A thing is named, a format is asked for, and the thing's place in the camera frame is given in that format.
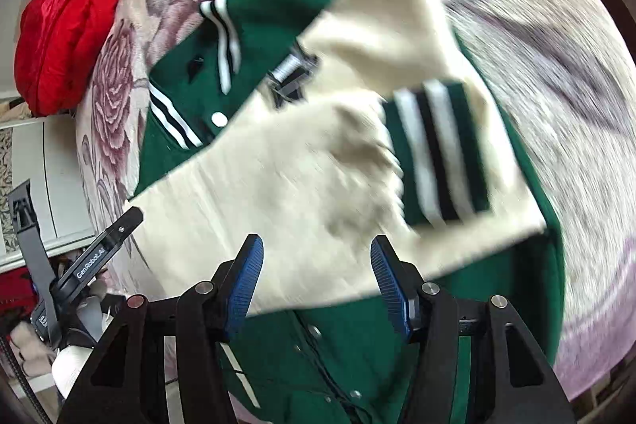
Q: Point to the red satin quilt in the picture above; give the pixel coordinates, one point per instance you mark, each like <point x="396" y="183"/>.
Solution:
<point x="64" y="41"/>

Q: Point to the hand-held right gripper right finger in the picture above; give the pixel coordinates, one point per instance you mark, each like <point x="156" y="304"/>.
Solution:
<point x="392" y="287"/>

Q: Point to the green and cream varsity jacket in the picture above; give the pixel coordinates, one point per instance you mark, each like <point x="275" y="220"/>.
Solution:
<point x="308" y="175"/>

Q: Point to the white cabinet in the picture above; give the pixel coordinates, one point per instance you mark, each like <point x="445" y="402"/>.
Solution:
<point x="44" y="185"/>

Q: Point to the floral plush blanket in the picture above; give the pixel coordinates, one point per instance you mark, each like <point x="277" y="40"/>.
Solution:
<point x="546" y="56"/>

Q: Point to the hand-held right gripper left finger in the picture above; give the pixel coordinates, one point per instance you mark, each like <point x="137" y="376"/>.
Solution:
<point x="243" y="287"/>

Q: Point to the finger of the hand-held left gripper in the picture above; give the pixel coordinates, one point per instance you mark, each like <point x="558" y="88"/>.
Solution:
<point x="94" y="257"/>
<point x="30" y="235"/>

